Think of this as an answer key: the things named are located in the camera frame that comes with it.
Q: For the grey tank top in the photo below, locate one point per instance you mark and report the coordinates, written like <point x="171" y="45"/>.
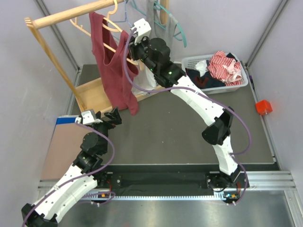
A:
<point x="158" y="29"/>

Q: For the dark navy garment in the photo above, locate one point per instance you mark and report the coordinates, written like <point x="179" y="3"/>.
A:
<point x="203" y="82"/>

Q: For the red tank top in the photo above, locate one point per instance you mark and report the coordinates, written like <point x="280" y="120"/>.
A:
<point x="109" y="57"/>

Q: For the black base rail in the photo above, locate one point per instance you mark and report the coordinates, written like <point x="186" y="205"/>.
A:
<point x="169" y="180"/>

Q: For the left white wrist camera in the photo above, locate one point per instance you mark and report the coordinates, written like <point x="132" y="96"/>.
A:
<point x="87" y="117"/>

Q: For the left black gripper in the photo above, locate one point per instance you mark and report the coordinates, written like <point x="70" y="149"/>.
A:
<point x="114" y="116"/>

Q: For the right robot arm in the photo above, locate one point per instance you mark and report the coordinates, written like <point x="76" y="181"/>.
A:
<point x="154" y="54"/>

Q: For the teal plastic hanger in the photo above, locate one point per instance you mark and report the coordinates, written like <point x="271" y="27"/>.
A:
<point x="162" y="9"/>

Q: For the red white striped garment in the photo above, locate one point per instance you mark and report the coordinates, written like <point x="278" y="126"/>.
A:
<point x="225" y="69"/>

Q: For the wooden clothes hanger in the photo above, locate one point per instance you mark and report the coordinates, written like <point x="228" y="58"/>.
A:
<point x="115" y="29"/>

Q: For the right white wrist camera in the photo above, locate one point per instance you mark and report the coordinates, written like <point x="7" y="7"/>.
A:
<point x="141" y="29"/>

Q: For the white laundry basket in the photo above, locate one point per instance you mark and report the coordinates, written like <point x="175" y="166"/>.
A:
<point x="190" y="62"/>

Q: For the brown board blue edge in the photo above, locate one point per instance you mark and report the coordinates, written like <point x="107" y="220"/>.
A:
<point x="64" y="147"/>

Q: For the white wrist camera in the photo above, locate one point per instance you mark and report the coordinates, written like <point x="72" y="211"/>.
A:
<point x="141" y="29"/>
<point x="87" y="117"/>

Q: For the orange red block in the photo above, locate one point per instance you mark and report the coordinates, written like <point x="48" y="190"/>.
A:
<point x="263" y="107"/>

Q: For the white garment on hanger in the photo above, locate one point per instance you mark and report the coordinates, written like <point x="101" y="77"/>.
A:
<point x="145" y="80"/>

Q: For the white garment in basket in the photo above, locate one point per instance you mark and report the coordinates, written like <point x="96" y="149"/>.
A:
<point x="202" y="67"/>

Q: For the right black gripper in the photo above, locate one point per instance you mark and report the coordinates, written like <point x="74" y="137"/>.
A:
<point x="133" y="48"/>

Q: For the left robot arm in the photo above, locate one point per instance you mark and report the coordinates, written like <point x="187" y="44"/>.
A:
<point x="84" y="174"/>

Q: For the blue wire hanger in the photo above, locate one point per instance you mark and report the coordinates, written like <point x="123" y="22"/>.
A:
<point x="120" y="17"/>

